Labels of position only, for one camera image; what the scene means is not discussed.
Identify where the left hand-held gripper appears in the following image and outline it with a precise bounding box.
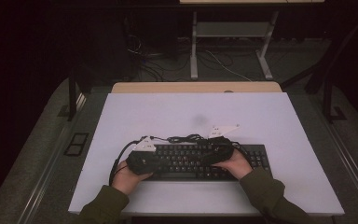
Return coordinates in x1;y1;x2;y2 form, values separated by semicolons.
126;135;163;175

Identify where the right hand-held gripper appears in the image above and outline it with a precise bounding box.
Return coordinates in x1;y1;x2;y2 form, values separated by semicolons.
199;123;241;166

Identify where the black computer keyboard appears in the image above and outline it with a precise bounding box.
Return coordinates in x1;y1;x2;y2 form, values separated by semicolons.
143;143;272;182

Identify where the black keyboard cable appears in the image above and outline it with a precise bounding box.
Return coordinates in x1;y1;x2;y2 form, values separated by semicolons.
141;133;213;145

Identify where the person's left hand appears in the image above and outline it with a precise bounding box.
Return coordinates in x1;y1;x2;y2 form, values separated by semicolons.
111;160;153;196

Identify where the person's right hand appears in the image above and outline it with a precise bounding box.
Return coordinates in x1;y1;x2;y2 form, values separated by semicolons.
213;148;254;181

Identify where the white board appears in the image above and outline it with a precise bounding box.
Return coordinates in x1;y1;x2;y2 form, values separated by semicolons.
68;91;345;217

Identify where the black metal stand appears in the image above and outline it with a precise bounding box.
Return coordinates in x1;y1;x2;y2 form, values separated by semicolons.
322;77;348;124
57;69;88;122

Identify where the right hand-held gripper cable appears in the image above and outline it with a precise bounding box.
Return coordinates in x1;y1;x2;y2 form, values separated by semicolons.
231;141;250;157

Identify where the hand-held gripper cable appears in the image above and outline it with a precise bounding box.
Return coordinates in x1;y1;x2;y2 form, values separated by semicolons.
108;139;141;187
231;141;250;157

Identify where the left hand-held gripper cable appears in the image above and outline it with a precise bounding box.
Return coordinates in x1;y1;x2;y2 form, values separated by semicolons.
108;139;141;187

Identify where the white floor cable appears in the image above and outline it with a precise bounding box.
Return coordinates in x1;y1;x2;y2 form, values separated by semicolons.
204;49;254;82

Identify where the bundle of dark floor cables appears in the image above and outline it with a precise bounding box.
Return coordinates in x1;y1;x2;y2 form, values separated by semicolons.
125;34;190;82

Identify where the metal floor rail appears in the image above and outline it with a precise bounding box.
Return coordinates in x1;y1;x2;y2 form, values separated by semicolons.
18;92;87;224
318;111;358;216

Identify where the grey metal desk frame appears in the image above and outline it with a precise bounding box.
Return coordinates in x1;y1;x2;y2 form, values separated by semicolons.
189;11;280;81

